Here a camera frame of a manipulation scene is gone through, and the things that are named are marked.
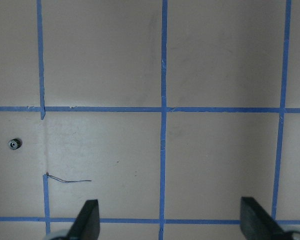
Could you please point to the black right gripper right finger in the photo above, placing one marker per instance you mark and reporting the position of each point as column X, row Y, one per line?
column 257, row 224

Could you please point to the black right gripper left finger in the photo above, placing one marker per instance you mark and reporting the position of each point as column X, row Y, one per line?
column 87, row 224

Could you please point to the small black bearing gear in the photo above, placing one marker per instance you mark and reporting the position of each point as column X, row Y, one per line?
column 14, row 144

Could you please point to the brown paper table cover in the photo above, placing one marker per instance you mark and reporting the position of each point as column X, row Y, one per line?
column 166, row 111

